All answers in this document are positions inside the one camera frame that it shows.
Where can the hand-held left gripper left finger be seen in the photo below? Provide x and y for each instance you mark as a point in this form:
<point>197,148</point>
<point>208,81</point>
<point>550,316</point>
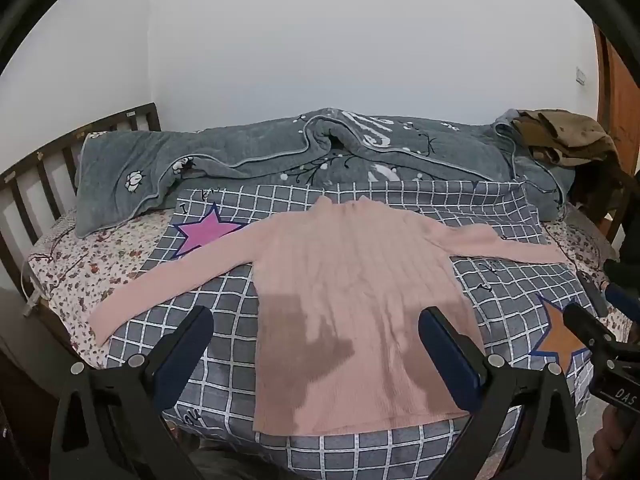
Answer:
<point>187,341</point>

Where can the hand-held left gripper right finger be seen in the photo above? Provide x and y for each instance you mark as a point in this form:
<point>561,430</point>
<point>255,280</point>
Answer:
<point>450,355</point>

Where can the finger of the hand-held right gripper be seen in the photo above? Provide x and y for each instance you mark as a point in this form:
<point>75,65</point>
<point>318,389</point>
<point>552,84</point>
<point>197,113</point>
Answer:
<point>620,299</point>
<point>585,325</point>

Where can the pink knitted sweater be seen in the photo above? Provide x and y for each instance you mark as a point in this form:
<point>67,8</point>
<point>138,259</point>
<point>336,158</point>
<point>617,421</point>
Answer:
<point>350,285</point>

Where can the brown clothes pile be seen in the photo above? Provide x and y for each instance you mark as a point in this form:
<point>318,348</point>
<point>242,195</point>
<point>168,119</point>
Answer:
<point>565,135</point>

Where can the person's right hand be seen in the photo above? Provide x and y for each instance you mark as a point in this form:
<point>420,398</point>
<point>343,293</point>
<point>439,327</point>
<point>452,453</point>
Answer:
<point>605,442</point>

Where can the grey checked star blanket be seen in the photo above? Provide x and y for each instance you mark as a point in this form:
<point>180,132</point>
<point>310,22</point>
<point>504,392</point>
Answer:
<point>220,310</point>

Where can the dark wooden chair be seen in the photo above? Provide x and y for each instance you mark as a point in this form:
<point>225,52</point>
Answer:
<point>595,190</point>

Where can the floral bed sheet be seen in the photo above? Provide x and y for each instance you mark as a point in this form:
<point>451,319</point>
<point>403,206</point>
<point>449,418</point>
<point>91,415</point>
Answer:
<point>75,270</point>

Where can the wooden door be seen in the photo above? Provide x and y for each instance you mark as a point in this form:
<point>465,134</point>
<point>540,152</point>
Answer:
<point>622,100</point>

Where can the grey fleece quilt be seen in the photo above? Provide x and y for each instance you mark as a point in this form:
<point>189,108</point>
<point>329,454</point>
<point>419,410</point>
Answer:
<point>225,145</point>

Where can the dark wooden headboard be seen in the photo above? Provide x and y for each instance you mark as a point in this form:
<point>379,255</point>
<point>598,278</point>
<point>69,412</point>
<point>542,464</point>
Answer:
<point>75,137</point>

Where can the white wall switch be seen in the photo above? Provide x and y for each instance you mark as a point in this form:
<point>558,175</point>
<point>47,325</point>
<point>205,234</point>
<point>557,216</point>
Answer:
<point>580,75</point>

